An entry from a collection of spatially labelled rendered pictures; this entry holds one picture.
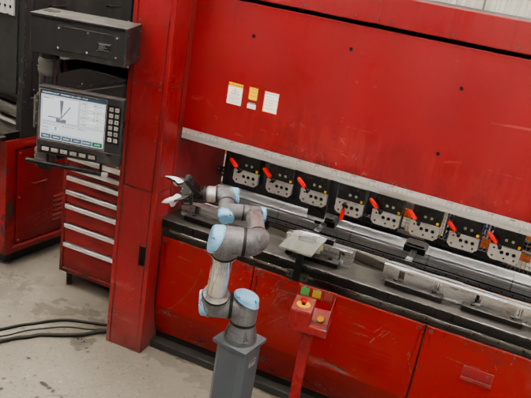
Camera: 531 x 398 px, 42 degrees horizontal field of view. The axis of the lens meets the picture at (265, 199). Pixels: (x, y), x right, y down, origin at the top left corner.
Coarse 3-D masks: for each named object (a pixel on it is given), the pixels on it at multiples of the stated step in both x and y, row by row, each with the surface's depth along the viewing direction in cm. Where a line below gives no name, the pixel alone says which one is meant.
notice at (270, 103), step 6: (264, 96) 362; (270, 96) 361; (276, 96) 360; (264, 102) 363; (270, 102) 362; (276, 102) 360; (264, 108) 364; (270, 108) 363; (276, 108) 362; (276, 114) 362
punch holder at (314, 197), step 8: (304, 176) 366; (312, 176) 364; (312, 184) 365; (320, 184) 364; (328, 184) 362; (304, 192) 368; (312, 192) 366; (320, 192) 365; (328, 192) 364; (304, 200) 369; (312, 200) 368; (320, 200) 366; (328, 200) 370
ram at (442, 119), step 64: (192, 64) 373; (256, 64) 359; (320, 64) 346; (384, 64) 333; (448, 64) 322; (512, 64) 311; (192, 128) 385; (256, 128) 369; (320, 128) 355; (384, 128) 342; (448, 128) 330; (512, 128) 318; (384, 192) 351; (448, 192) 338; (512, 192) 326
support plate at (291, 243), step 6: (294, 234) 373; (300, 234) 374; (288, 240) 364; (294, 240) 365; (300, 240) 366; (318, 240) 370; (324, 240) 371; (282, 246) 356; (288, 246) 357; (294, 246) 358; (300, 246) 359; (306, 246) 360; (312, 246) 361; (318, 246) 362; (300, 252) 353; (306, 252) 354; (312, 252) 355
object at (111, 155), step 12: (48, 84) 349; (84, 96) 346; (96, 96) 345; (108, 96) 346; (108, 108) 346; (120, 108) 346; (108, 120) 348; (120, 120) 348; (108, 132) 350; (120, 132) 350; (48, 144) 357; (60, 144) 356; (72, 144) 356; (108, 144) 353; (120, 144) 352; (72, 156) 358; (84, 156) 357; (96, 156) 356; (108, 156) 355; (120, 156) 355
